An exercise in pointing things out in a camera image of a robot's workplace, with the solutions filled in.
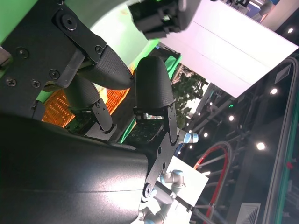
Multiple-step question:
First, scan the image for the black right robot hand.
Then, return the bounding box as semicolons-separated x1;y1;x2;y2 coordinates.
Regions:
0;0;181;224

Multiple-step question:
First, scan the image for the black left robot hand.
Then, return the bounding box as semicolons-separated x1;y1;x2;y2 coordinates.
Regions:
128;0;202;40

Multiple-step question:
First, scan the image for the pale grey-green bowl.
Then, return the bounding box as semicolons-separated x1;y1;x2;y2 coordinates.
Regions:
90;0;162;80

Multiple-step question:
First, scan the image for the orange wicker basket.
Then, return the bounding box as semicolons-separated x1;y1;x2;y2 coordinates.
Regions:
42;88;129;128

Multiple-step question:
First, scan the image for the green leafy plant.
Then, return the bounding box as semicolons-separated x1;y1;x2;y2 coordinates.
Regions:
171;67;210;128

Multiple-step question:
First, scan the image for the white partition board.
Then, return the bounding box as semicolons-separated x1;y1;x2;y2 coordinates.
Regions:
161;0;299;98

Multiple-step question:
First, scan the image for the green tablecloth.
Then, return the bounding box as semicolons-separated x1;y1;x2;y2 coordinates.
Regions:
0;0;183;145

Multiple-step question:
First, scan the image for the white air vent grille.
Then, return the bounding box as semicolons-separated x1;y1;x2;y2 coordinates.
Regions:
238;202;261;224

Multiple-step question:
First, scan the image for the red hose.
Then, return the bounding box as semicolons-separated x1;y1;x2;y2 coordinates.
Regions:
193;140;229;210

